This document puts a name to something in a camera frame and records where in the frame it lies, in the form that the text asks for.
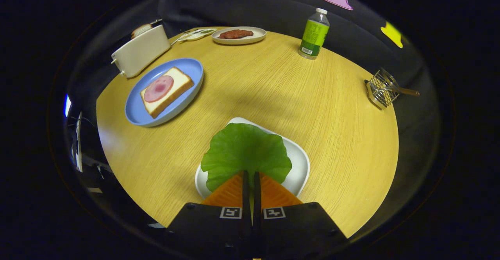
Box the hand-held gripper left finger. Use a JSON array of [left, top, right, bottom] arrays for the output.
[[166, 170, 252, 260]]

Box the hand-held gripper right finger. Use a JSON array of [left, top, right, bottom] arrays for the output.
[[253, 171, 348, 260]]

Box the green lettuce leaf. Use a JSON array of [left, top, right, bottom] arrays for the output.
[[200, 123, 293, 192]]

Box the brown toast slice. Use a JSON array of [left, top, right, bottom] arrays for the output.
[[131, 23, 153, 39]]

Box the white plate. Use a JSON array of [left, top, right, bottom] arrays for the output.
[[195, 117, 311, 199]]

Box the blue plate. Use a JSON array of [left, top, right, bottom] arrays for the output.
[[125, 58, 204, 127]]

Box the pink ham slice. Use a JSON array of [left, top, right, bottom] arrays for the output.
[[144, 75, 174, 103]]

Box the white bread slice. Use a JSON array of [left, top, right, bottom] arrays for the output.
[[140, 66, 195, 119]]

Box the white toaster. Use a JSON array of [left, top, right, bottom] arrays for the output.
[[111, 19, 171, 79]]

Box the white divided tray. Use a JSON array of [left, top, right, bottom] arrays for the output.
[[172, 28, 217, 44]]

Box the green label plastic bottle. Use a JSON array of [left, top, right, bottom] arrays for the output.
[[298, 8, 330, 60]]

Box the cream round plate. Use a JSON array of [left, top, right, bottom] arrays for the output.
[[212, 26, 267, 45]]

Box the red meat patty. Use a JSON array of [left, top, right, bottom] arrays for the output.
[[218, 29, 254, 39]]

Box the wire mesh basket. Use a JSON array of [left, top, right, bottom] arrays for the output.
[[366, 68, 400, 110]]

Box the wooden handle utensil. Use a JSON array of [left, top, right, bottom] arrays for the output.
[[364, 79, 421, 97]]

